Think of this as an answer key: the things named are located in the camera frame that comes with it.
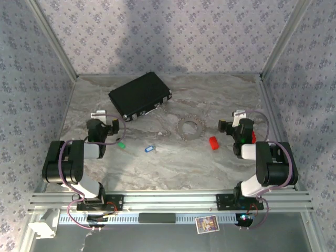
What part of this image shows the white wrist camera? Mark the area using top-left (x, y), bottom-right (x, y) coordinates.
top-left (231, 110), bottom-right (247, 128)
top-left (90, 110), bottom-right (107, 123)

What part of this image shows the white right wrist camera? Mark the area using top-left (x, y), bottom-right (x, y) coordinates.
top-left (231, 110), bottom-right (247, 128)

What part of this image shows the black rectangular duct cover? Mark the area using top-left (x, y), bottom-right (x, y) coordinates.
top-left (139, 213), bottom-right (176, 224)

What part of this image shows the aluminium frame post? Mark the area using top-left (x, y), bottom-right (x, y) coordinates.
top-left (26, 0), bottom-right (79, 79)
top-left (259, 0), bottom-right (314, 79)

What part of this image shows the white plastic bracket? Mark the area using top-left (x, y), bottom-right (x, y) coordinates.
top-left (28, 209), bottom-right (60, 239)

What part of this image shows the colourful picture card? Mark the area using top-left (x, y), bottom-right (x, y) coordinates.
top-left (195, 215), bottom-right (220, 234)

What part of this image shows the aluminium mounting rail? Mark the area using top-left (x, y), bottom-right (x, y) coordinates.
top-left (28, 191), bottom-right (314, 213)

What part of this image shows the aluminium table side rail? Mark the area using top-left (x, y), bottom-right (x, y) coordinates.
top-left (34, 75), bottom-right (79, 194)
top-left (258, 75), bottom-right (301, 191)

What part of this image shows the black hard case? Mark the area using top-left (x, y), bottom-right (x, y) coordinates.
top-left (108, 71), bottom-right (173, 123)

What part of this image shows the grey metal panel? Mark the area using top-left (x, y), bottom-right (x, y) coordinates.
top-left (19, 211), bottom-right (325, 252)

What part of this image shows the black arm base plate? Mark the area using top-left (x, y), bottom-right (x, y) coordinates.
top-left (215, 193), bottom-right (265, 211)
top-left (76, 193), bottom-right (124, 211)

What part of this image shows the grey slotted cable duct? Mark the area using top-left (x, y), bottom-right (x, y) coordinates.
top-left (59, 213), bottom-right (253, 225)

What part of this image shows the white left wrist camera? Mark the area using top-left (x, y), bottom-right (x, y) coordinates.
top-left (90, 110), bottom-right (107, 123)

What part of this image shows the metal key ring disc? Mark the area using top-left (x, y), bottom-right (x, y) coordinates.
top-left (176, 117), bottom-right (206, 141)

